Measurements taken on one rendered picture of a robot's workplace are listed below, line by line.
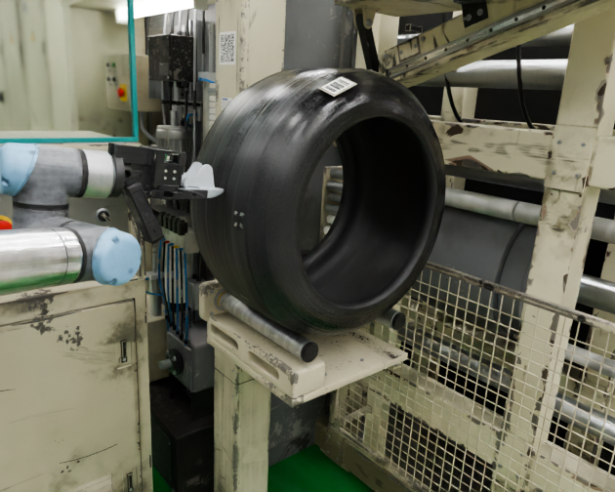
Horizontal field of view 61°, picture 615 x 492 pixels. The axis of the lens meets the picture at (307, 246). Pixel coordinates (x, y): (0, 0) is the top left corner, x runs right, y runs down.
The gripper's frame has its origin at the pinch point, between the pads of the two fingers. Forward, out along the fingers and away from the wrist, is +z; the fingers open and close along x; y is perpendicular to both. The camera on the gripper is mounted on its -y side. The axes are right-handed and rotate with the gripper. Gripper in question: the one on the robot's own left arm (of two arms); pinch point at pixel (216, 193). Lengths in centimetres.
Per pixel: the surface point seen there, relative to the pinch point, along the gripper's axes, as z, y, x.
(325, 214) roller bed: 64, -10, 38
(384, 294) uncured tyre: 39.3, -19.1, -11.4
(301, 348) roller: 18.1, -29.5, -9.8
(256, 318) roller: 18.2, -29.2, 6.8
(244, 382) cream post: 32, -57, 26
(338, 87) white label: 16.5, 22.3, -10.7
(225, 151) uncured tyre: 3.0, 7.7, 3.1
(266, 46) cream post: 25.0, 32.6, 26.0
